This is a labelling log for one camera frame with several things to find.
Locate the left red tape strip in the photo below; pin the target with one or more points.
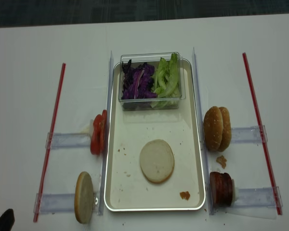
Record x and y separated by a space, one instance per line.
47 153

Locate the white plastic patty stopper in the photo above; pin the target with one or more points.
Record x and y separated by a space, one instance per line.
234 192

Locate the right long clear divider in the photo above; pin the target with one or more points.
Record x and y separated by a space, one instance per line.
203 148

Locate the purple cabbage leaves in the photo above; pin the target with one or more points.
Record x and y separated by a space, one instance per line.
138 82

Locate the right red tape strip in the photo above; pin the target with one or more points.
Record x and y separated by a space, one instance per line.
276 193

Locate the long clear divider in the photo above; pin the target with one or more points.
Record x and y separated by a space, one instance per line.
203 148
104 155

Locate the sesame bun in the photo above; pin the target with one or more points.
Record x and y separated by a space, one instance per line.
227 133
213 128

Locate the orange food scrap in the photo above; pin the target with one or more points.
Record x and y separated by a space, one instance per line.
185 195

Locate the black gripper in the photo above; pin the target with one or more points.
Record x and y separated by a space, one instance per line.
7 220

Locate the clear plastic salad container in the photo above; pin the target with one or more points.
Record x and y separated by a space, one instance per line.
153 103

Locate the back tomato slice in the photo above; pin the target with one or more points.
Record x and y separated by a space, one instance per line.
102 130

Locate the small meat crumb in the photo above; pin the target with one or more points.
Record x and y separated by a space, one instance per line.
222 161

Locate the lower left clear rail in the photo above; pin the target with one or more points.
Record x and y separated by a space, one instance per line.
54 203

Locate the rear sesame bun top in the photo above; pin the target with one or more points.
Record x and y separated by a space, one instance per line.
227 133

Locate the red tape strip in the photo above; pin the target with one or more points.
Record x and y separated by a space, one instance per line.
276 193
47 153

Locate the dark red meat patties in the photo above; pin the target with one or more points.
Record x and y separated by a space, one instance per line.
221 189

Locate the upper left clear rail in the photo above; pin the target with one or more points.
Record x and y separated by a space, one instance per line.
67 140

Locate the front sesame bun top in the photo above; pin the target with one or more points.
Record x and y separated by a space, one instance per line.
213 128

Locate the clear rail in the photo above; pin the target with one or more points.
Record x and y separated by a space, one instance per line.
258 197
253 134
67 140
54 203

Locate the left bun bottom half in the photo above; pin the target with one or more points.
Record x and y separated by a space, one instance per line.
84 197

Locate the white metal serving tray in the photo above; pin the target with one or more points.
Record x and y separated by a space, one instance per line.
126 188

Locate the left long clear divider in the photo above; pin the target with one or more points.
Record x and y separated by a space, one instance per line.
104 155

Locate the pale bun bottom half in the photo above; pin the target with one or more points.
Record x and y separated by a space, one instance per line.
157 161

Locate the white plastic tomato stopper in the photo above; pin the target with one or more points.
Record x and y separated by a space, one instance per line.
89 128

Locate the green lettuce leaves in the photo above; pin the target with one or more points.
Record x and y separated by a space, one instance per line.
166 78

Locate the lower right clear rail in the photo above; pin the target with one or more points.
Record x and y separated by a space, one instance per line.
258 197

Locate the upper right clear rail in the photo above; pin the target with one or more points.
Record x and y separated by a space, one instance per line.
253 134

